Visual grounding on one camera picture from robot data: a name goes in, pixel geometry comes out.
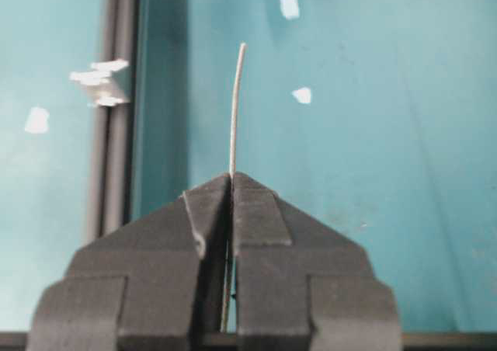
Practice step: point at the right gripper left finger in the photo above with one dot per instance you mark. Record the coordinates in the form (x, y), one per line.
(154, 284)

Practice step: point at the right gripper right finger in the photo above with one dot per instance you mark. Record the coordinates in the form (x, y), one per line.
(301, 285)

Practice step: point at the silver metal corner fitting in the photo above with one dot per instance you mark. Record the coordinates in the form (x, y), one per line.
(107, 83)

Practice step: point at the clear tape piece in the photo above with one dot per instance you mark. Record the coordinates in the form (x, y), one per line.
(37, 121)
(290, 9)
(302, 95)

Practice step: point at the lower black aluminium rail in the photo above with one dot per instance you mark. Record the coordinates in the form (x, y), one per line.
(108, 206)

